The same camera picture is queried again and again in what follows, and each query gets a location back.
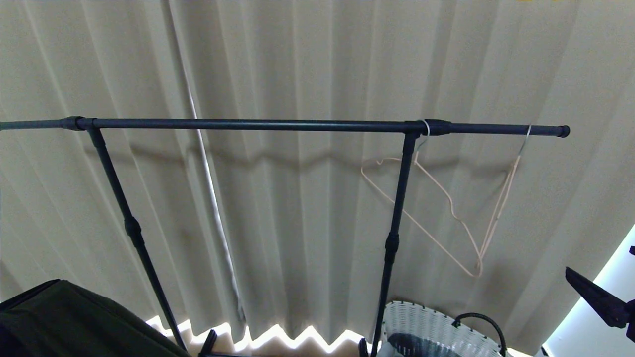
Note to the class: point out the beige curtain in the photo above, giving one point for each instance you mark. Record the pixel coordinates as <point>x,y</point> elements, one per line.
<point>297,59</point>

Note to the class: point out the black clothes rack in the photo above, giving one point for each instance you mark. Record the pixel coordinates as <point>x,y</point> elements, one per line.
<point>248,124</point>

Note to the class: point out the pink clothes hanger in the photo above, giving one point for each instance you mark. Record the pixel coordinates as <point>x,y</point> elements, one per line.
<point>431,233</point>
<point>501,198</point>

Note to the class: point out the white laundry basket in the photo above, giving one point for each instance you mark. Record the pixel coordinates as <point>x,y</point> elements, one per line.
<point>426,322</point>

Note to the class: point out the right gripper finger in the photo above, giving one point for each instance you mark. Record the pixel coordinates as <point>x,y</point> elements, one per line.
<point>607,310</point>

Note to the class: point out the green printed shirt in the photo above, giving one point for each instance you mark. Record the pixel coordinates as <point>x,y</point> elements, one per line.
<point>74,322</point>

